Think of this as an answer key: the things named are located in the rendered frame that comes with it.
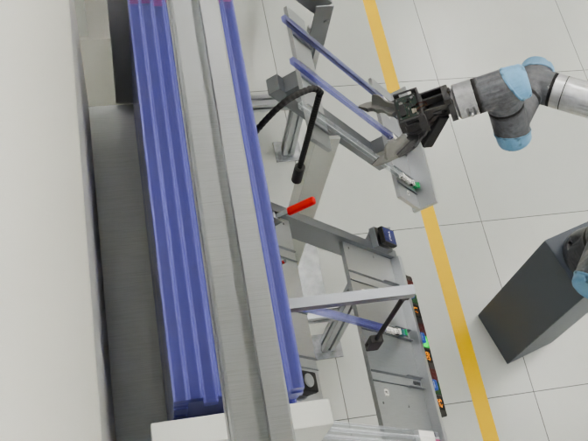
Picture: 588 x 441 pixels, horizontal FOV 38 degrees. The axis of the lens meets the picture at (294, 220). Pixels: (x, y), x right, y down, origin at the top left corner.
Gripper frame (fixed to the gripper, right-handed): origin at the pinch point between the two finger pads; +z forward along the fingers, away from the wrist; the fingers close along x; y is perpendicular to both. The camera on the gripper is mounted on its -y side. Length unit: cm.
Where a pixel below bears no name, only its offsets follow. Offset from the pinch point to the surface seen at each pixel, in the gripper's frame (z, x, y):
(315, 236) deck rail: 15.1, 18.9, -0.6
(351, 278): 10.7, 27.8, -6.6
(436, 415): 2, 56, -24
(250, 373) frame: -4, 77, 103
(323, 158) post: 13.5, -7.8, -16.4
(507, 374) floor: -10, 30, -113
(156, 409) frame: 24, 65, 61
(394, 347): 6.9, 41.4, -17.3
